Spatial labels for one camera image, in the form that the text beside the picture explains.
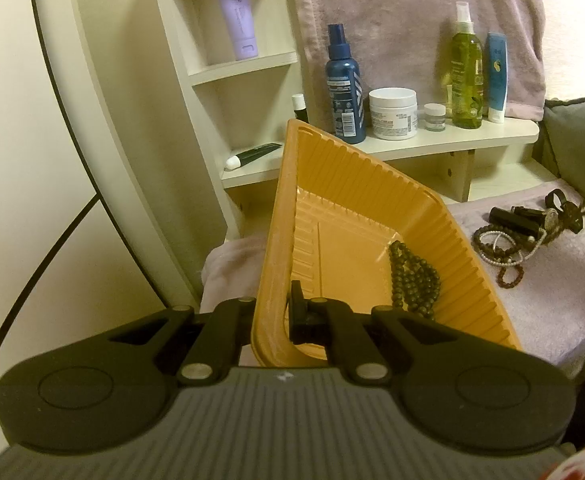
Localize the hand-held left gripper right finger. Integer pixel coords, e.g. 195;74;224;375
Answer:
288;281;459;384

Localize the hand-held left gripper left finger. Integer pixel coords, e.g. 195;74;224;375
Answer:
106;297;258;386

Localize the dark green bead necklace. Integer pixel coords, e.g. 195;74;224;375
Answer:
388;241;443;321

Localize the orange plastic tray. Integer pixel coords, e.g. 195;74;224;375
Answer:
250;119;523;368

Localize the dark brown bead bracelet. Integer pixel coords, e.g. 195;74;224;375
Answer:
472;225;523;262

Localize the white pearl necklace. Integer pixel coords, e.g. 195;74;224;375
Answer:
481;229;545;268

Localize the black wristwatch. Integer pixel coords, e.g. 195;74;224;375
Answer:
543;189;585;247

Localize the dark green tube white cap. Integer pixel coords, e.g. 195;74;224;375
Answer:
224;142;284;171

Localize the large white cream jar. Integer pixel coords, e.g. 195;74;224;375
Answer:
369;87;419;142

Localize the dark blue spray bottle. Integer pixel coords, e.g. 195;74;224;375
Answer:
325;23;368;145

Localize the small white cream jar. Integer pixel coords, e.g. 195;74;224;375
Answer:
423;103;447;132

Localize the white wooden shelf unit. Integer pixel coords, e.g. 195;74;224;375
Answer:
147;0;540;241

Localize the flat pink towel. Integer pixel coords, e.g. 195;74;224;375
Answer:
200;180;585;376

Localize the green spray bottle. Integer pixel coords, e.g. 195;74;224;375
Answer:
445;1;485;130

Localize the purple cosmetic tube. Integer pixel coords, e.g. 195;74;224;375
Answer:
210;0;260;59

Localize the blue and white tube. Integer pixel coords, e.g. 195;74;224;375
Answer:
486;32;510;125

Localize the hanging pink towel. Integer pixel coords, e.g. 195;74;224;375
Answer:
282;0;548;133

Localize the grey green cushion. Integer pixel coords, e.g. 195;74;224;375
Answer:
529;95;585;211

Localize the black cable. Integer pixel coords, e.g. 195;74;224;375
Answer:
0;195;99;401

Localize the white curved frame dark edge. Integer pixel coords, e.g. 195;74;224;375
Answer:
25;0;228;311

